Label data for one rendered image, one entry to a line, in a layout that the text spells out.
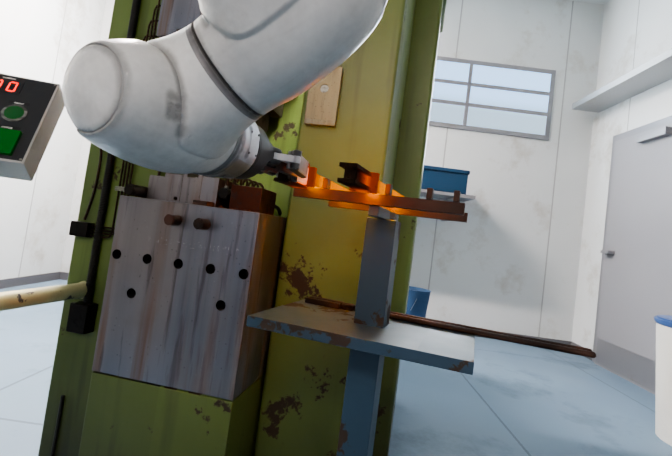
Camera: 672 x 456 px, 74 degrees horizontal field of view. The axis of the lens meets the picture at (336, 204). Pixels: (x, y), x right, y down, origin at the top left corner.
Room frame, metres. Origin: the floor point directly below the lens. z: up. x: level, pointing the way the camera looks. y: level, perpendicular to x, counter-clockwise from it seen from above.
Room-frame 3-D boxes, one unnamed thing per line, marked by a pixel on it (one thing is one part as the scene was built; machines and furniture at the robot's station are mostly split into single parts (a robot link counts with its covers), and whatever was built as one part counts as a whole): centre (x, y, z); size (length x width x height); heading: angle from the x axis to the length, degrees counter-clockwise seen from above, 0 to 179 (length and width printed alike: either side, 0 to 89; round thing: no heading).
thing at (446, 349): (0.91, -0.10, 0.71); 0.40 x 0.30 x 0.02; 72
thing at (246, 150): (0.51, 0.15, 0.98); 0.09 x 0.06 x 0.09; 73
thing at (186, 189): (1.38, 0.37, 0.96); 0.42 x 0.20 x 0.09; 169
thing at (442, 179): (4.41, -0.94, 1.52); 0.58 x 0.44 x 0.23; 89
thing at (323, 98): (1.24, 0.07, 1.27); 0.09 x 0.02 x 0.17; 79
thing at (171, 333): (1.38, 0.31, 0.69); 0.56 x 0.38 x 0.45; 169
